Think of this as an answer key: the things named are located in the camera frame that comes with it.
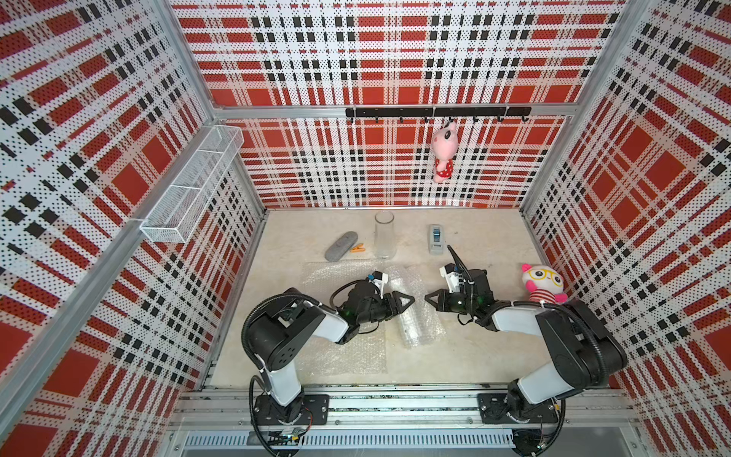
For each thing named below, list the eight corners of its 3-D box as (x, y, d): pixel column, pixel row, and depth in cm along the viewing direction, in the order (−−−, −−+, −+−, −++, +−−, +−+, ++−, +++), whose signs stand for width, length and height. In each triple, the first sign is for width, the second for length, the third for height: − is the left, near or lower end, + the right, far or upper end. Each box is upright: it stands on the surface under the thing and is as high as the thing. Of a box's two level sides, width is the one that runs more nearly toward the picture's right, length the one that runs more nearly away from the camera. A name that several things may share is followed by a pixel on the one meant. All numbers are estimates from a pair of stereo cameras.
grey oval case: (321, 257, 107) (321, 253, 105) (347, 231, 115) (347, 227, 114) (335, 265, 104) (334, 262, 103) (360, 238, 113) (360, 234, 111)
